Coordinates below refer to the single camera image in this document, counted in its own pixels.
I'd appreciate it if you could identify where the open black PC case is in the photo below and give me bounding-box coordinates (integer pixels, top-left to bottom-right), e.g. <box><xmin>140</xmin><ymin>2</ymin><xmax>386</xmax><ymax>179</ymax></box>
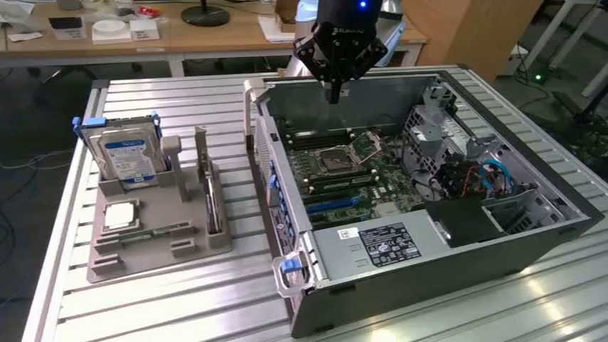
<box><xmin>241</xmin><ymin>69</ymin><xmax>605</xmax><ymax>339</ymax></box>

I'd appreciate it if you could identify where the wooden desk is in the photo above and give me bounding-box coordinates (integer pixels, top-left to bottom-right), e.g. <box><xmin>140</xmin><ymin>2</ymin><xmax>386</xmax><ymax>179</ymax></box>
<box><xmin>0</xmin><ymin>0</ymin><xmax>428</xmax><ymax>68</ymax></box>

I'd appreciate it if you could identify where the clear plastic bag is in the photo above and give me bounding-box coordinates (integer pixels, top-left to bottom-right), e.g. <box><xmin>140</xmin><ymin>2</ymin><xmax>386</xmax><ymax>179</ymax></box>
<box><xmin>0</xmin><ymin>1</ymin><xmax>48</xmax><ymax>31</ymax></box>

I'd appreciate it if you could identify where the white box with black top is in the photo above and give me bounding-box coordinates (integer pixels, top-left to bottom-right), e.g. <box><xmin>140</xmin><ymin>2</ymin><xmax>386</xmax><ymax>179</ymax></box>
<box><xmin>46</xmin><ymin>16</ymin><xmax>89</xmax><ymax>41</ymax></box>

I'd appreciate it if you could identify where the white paper stack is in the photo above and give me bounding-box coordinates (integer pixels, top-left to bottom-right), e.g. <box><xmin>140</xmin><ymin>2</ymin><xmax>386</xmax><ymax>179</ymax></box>
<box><xmin>257</xmin><ymin>14</ymin><xmax>298</xmax><ymax>43</ymax></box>

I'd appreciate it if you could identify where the wooden cabinet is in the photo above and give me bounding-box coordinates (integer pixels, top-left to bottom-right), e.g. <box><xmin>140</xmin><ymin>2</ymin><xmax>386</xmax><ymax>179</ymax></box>
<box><xmin>417</xmin><ymin>0</ymin><xmax>545</xmax><ymax>81</ymax></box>

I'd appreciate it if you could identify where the black floor stand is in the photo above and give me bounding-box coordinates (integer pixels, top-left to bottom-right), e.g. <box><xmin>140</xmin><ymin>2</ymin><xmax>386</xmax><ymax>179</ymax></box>
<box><xmin>552</xmin><ymin>90</ymin><xmax>608</xmax><ymax>126</ymax></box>

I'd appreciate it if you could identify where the white desk leg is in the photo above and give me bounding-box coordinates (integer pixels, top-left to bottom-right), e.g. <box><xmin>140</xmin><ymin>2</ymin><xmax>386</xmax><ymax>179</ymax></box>
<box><xmin>520</xmin><ymin>0</ymin><xmax>608</xmax><ymax>98</ymax></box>

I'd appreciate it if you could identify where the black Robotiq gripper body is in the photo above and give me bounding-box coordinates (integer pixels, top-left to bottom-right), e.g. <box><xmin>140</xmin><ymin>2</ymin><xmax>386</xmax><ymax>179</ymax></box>
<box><xmin>310</xmin><ymin>0</ymin><xmax>381</xmax><ymax>83</ymax></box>

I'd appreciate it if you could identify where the grey power supply unit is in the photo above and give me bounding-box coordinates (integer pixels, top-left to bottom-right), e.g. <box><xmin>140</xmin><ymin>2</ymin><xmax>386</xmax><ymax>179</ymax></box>
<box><xmin>302</xmin><ymin>208</ymin><xmax>452</xmax><ymax>282</ymax></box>

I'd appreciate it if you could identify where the black office chair base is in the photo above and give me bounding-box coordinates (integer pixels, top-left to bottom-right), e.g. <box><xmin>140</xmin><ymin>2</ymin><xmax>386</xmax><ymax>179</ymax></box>
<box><xmin>28</xmin><ymin>63</ymin><xmax>144</xmax><ymax>105</ymax></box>

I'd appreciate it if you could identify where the black installed RAM stick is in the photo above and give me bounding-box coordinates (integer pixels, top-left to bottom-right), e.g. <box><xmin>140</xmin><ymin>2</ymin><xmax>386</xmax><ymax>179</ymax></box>
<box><xmin>308</xmin><ymin>173</ymin><xmax>378</xmax><ymax>193</ymax></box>

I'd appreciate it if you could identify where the red wire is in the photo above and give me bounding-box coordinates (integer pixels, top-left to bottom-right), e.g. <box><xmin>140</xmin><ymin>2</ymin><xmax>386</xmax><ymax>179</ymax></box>
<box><xmin>464</xmin><ymin>165</ymin><xmax>481</xmax><ymax>193</ymax></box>

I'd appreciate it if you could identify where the black round lamp base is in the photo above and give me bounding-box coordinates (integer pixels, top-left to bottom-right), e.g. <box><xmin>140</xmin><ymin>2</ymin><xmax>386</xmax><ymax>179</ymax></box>
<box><xmin>180</xmin><ymin>0</ymin><xmax>232</xmax><ymax>26</ymax></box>

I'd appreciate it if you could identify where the hard disk in blue caddy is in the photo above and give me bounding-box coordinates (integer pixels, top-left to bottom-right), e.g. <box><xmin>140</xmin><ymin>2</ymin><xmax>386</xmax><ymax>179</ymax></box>
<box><xmin>70</xmin><ymin>110</ymin><xmax>165</xmax><ymax>192</ymax></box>

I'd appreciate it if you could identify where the silver CPU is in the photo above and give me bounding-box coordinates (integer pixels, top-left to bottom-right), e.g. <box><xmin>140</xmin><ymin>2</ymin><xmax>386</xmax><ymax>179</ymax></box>
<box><xmin>102</xmin><ymin>203</ymin><xmax>137</xmax><ymax>229</ymax></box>

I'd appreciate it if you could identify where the white round dish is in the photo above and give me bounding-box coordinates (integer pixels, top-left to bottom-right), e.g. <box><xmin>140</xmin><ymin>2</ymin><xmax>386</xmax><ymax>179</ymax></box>
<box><xmin>92</xmin><ymin>19</ymin><xmax>130</xmax><ymax>36</ymax></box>

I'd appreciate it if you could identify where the open socket cover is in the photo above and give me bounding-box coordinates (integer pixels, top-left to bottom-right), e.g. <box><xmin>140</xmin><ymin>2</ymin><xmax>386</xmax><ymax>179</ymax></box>
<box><xmin>349</xmin><ymin>130</ymin><xmax>385</xmax><ymax>161</ymax></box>

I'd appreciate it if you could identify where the green RAM stick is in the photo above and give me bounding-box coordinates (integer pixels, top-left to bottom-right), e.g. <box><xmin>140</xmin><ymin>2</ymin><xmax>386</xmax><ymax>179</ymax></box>
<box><xmin>117</xmin><ymin>223</ymin><xmax>190</xmax><ymax>243</ymax></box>

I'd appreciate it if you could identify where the grey parts rack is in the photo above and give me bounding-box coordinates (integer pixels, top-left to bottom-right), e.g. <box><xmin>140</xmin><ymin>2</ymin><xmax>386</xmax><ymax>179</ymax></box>
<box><xmin>84</xmin><ymin>135</ymin><xmax>234</xmax><ymax>284</ymax></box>

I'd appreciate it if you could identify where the brown cardboard box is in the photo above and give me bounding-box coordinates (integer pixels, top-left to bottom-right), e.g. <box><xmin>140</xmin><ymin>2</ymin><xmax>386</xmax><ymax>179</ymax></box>
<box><xmin>274</xmin><ymin>0</ymin><xmax>298</xmax><ymax>23</ymax></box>

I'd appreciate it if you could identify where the metal disk bay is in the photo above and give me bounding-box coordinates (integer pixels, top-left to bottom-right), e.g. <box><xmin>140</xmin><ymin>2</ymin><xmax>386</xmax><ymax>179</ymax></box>
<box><xmin>401</xmin><ymin>85</ymin><xmax>497</xmax><ymax>179</ymax></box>

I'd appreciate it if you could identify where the blue wire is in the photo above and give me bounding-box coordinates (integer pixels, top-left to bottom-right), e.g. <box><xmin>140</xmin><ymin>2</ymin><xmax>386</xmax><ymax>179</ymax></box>
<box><xmin>478</xmin><ymin>160</ymin><xmax>517</xmax><ymax>195</ymax></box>

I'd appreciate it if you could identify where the graphics card with metal bracket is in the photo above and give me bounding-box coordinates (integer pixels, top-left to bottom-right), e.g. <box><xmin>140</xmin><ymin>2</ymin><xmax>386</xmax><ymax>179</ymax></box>
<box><xmin>193</xmin><ymin>125</ymin><xmax>225</xmax><ymax>237</ymax></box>

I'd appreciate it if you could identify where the white flat box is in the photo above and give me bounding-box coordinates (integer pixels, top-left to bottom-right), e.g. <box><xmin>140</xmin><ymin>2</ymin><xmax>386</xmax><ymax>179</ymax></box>
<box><xmin>90</xmin><ymin>30</ymin><xmax>133</xmax><ymax>46</ymax></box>

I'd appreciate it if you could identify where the green motherboard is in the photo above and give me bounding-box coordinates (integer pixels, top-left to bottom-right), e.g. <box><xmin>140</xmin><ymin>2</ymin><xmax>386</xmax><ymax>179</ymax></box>
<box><xmin>274</xmin><ymin>119</ymin><xmax>430</xmax><ymax>232</ymax></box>

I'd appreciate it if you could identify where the small white box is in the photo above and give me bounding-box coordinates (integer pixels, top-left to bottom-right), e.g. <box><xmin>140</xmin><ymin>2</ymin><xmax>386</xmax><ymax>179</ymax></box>
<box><xmin>128</xmin><ymin>18</ymin><xmax>158</xmax><ymax>42</ymax></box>

